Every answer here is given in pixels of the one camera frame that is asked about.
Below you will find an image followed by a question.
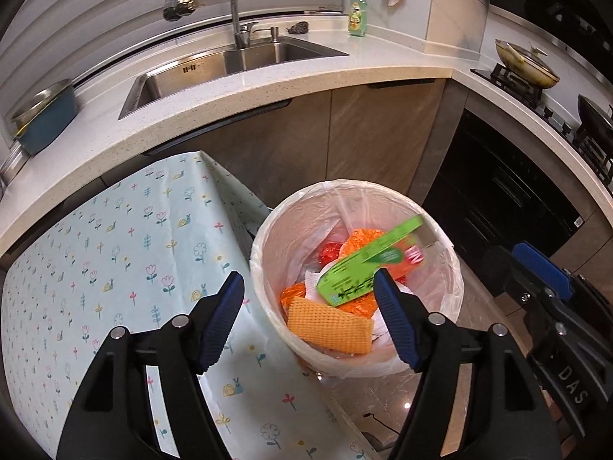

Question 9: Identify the steel strainer basket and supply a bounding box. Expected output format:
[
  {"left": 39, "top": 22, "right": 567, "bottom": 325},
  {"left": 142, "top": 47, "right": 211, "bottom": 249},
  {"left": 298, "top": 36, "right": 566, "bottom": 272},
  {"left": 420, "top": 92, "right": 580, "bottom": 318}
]
[{"left": 10, "top": 79, "right": 72, "bottom": 135}]

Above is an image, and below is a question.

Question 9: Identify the green dish soap bottle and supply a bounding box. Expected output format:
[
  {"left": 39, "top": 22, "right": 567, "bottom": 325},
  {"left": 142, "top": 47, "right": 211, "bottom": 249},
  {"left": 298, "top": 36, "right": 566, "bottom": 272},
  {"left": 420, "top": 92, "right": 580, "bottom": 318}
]
[{"left": 348, "top": 0, "right": 369, "bottom": 38}]

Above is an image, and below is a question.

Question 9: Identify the stainless steel sink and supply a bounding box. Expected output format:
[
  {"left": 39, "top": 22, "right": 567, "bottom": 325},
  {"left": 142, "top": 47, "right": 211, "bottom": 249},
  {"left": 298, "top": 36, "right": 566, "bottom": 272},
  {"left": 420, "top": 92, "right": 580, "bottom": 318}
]
[{"left": 118, "top": 41, "right": 349, "bottom": 120}]

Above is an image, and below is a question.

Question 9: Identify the floral tablecloth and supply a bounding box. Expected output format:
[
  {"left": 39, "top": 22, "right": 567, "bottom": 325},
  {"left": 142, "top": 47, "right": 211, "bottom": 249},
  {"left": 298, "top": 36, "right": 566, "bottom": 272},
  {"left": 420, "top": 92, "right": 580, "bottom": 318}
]
[{"left": 0, "top": 152, "right": 384, "bottom": 460}]

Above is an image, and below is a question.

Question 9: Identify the wooden base cabinet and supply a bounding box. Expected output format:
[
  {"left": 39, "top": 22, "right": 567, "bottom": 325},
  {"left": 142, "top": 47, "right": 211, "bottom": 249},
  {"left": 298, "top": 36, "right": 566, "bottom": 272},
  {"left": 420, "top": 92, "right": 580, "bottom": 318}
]
[{"left": 144, "top": 79, "right": 448, "bottom": 212}]

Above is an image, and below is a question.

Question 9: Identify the black gas stove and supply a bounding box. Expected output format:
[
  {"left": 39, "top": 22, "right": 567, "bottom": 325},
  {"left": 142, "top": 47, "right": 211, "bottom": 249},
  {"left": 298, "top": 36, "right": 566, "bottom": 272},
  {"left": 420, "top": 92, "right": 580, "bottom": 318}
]
[{"left": 470, "top": 64, "right": 613, "bottom": 178}]

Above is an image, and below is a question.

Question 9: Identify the green blister package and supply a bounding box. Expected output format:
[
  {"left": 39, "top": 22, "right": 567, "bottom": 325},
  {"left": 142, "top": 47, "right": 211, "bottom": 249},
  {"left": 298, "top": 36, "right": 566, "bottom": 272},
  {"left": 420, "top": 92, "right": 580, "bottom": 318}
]
[{"left": 316, "top": 215, "right": 440, "bottom": 308}]

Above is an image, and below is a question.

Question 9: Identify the white paper towel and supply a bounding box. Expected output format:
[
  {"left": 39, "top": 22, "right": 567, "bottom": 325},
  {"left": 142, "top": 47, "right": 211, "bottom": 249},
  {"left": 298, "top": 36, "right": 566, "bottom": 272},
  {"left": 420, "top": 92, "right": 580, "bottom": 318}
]
[{"left": 305, "top": 261, "right": 398, "bottom": 341}]

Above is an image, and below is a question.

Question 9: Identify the chrome kitchen faucet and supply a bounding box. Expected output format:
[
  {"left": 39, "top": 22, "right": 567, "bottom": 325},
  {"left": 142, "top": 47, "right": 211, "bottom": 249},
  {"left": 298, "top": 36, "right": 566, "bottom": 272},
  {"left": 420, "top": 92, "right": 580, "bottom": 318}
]
[{"left": 163, "top": 0, "right": 259, "bottom": 49}]

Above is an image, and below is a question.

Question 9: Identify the blue drain basin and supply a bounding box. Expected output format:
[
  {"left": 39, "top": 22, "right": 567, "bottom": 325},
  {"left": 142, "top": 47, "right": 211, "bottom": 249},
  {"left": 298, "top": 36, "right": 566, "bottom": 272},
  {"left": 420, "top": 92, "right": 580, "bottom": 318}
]
[{"left": 10, "top": 79, "right": 78, "bottom": 155}]

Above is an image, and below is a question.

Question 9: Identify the orange snack packet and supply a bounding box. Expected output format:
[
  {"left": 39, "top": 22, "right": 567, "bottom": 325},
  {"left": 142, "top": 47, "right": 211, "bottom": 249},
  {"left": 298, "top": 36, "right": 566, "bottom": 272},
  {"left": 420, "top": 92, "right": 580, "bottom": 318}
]
[{"left": 280, "top": 227, "right": 384, "bottom": 322}]

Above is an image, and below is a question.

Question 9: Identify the black built-in oven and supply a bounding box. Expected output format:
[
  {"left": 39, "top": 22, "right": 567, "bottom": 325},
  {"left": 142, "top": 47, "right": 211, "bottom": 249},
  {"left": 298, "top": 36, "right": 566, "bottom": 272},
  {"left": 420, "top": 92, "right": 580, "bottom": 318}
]
[{"left": 421, "top": 108, "right": 597, "bottom": 293}]

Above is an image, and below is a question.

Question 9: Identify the frying pan with glass lid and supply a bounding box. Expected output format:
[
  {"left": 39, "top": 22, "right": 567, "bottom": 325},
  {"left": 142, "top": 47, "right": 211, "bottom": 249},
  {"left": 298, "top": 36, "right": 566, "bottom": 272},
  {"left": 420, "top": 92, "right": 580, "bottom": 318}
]
[{"left": 495, "top": 38, "right": 561, "bottom": 89}]

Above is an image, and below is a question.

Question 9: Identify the white lined trash bin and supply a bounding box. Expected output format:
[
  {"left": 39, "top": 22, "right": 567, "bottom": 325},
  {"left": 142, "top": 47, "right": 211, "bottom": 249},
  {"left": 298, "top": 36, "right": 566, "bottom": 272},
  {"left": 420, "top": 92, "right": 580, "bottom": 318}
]
[{"left": 250, "top": 178, "right": 465, "bottom": 379}]

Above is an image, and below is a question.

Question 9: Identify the black wok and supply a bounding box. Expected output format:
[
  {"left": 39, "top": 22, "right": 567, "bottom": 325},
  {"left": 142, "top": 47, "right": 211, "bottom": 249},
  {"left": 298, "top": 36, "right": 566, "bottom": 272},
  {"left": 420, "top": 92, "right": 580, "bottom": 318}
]
[{"left": 577, "top": 95, "right": 613, "bottom": 142}]

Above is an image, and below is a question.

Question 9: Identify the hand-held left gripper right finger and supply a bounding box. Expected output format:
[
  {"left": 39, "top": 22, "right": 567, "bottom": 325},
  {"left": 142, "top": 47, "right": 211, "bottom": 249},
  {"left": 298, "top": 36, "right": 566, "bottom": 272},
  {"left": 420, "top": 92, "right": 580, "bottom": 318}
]
[{"left": 374, "top": 268, "right": 563, "bottom": 460}]

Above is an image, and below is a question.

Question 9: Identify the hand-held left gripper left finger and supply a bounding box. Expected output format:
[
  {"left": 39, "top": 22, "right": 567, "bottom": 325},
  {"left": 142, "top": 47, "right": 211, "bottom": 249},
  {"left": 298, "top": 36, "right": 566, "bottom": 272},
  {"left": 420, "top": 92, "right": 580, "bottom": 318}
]
[{"left": 56, "top": 271, "right": 246, "bottom": 460}]

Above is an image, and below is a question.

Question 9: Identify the white window blind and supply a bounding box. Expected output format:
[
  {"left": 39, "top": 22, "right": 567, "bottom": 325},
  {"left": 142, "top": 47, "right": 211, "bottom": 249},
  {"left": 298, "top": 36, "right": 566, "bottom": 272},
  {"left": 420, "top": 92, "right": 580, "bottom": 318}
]
[{"left": 0, "top": 0, "right": 346, "bottom": 120}]

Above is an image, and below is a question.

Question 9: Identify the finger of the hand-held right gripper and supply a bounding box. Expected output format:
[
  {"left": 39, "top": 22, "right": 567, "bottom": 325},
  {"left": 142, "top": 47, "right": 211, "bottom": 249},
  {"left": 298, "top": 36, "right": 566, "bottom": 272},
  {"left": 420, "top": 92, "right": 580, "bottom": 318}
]
[{"left": 484, "top": 243, "right": 574, "bottom": 318}]

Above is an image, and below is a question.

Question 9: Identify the orange foam net sleeve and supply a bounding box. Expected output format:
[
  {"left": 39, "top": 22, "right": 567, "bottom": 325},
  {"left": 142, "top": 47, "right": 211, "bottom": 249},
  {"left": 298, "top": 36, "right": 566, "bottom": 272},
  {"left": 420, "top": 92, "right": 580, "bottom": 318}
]
[{"left": 286, "top": 296, "right": 375, "bottom": 354}]

